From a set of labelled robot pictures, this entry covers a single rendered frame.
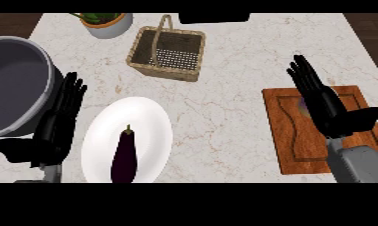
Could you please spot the white pot with plant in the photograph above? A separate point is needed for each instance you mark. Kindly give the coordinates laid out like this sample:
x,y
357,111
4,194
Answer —
x,y
108,25

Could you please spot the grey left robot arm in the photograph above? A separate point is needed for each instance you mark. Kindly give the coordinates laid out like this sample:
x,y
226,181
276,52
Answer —
x,y
49,174

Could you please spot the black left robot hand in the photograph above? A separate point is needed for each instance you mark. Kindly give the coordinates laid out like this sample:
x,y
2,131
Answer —
x,y
53,126

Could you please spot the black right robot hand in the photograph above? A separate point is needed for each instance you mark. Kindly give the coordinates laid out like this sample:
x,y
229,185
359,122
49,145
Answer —
x,y
325,103

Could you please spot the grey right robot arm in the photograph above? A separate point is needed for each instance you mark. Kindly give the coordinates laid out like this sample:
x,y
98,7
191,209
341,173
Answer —
x,y
353,161

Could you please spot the large grey pot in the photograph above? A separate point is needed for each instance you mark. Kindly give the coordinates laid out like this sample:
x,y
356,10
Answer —
x,y
19,83

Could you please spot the black appliance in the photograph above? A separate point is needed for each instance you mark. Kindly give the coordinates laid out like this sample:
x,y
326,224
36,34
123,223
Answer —
x,y
214,17

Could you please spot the dark purple eggplant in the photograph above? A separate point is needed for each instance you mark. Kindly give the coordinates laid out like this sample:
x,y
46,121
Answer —
x,y
124,158

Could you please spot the white oval plate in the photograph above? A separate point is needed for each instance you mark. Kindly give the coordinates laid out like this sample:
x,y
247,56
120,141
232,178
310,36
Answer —
x,y
142,116

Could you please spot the brown wooden cutting board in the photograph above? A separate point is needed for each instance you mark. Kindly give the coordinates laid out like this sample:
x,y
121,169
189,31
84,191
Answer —
x,y
289,133

